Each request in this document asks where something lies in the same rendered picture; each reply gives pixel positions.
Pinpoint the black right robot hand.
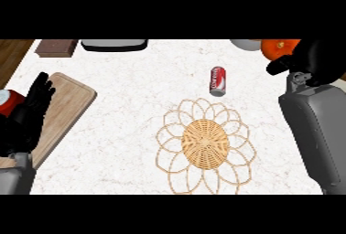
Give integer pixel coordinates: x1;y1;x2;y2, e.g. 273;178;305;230
265;38;346;88

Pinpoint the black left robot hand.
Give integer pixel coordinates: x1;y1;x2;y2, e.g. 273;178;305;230
0;71;57;158

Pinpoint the orange squash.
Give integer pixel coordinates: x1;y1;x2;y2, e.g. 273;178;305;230
259;38;302;61

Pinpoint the grey bowl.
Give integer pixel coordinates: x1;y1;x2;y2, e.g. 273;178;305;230
230;38;264;52

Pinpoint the woven wicker flower placemat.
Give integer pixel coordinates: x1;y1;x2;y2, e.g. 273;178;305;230
156;97;259;196

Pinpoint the red can with pale lid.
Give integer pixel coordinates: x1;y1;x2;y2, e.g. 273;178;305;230
0;89;27;118

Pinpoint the wooden cutting board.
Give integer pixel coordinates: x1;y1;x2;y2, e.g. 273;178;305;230
0;71;100;170

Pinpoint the red soda can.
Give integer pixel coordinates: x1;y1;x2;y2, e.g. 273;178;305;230
209;66;228;98

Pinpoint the brown rectangular block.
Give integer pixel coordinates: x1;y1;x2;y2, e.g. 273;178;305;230
34;38;80;59

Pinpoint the black and grey appliance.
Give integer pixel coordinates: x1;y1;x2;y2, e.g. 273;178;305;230
80;38;150;53

